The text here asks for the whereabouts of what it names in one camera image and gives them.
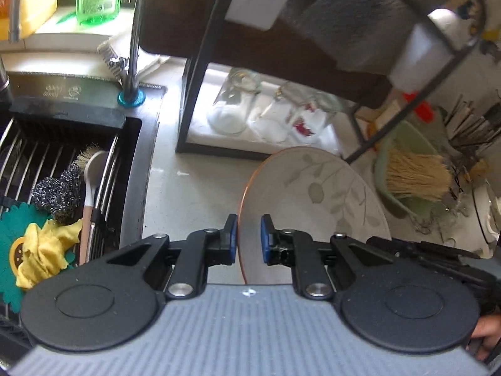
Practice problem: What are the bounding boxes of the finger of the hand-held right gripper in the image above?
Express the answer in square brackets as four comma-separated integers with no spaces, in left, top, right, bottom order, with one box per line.
[367,236,482,262]

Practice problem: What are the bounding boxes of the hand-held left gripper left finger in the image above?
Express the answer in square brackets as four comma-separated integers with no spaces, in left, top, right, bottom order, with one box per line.
[106,214,239,299]

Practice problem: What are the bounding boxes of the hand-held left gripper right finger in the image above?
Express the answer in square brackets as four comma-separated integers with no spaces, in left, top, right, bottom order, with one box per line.
[261,214,396,300]

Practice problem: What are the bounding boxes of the leaf pattern plate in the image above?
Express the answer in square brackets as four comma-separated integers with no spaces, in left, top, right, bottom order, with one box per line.
[238,146,392,285]

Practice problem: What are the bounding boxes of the person's right hand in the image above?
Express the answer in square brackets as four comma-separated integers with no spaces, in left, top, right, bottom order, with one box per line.
[469,315,501,362]

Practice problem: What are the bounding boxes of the bamboo whisk brush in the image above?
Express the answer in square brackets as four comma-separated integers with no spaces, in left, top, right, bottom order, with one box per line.
[385,150,453,203]

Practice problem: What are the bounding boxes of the white tray mat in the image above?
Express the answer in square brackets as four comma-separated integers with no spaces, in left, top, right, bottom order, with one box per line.
[187,67,342,156]

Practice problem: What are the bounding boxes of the green plastic basket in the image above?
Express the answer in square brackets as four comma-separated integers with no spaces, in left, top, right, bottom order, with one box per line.
[373,119,459,219]

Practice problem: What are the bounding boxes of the clear drinking glass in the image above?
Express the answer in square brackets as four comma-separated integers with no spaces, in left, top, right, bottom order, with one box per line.
[250,82,311,144]
[206,68,261,136]

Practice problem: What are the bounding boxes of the clear glass with red print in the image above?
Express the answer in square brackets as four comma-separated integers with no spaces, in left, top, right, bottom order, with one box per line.
[292,90,346,144]

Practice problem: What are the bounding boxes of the utensil holder with utensils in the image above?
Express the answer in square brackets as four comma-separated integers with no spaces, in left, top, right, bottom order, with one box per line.
[442,93,501,167]

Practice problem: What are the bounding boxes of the white dish brush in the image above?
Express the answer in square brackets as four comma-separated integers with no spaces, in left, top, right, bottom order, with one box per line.
[75,144,109,267]

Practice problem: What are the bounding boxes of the black metal shelf rack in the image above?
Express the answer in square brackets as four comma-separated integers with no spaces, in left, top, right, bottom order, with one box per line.
[175,0,491,165]

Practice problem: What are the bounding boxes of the steel wool scrubber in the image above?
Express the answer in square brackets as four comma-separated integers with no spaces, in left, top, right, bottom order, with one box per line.
[53,164,85,225]
[31,178,64,213]

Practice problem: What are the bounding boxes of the yellow cloth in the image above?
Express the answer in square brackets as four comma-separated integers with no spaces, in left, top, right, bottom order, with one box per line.
[16,219,84,289]

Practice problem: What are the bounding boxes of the white cloth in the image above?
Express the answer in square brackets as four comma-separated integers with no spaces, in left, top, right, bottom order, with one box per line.
[132,52,172,80]

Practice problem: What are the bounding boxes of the white cylindrical container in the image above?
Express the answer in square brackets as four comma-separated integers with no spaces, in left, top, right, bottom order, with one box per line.
[387,8,459,91]

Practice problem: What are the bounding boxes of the black sink drain rack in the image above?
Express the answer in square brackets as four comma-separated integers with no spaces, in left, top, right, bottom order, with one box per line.
[0,113,123,347]

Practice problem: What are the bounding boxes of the small grey bristle brush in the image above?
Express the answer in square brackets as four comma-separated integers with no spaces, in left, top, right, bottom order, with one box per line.
[97,42,129,84]

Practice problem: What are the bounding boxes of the green flower-shaped sponge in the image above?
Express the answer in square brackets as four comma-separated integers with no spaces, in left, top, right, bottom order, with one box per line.
[0,201,78,315]

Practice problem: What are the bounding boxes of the chrome faucet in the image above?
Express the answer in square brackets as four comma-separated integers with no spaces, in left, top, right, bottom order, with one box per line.
[116,0,152,107]

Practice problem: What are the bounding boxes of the grey towel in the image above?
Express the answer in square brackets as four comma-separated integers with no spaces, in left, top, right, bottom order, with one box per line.
[279,0,479,76]

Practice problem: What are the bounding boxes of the yellow plastic container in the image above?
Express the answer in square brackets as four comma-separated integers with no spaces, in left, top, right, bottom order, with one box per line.
[0,0,59,40]

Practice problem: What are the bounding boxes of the chrome curved pipe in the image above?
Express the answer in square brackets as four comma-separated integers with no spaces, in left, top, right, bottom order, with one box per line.
[8,0,40,42]

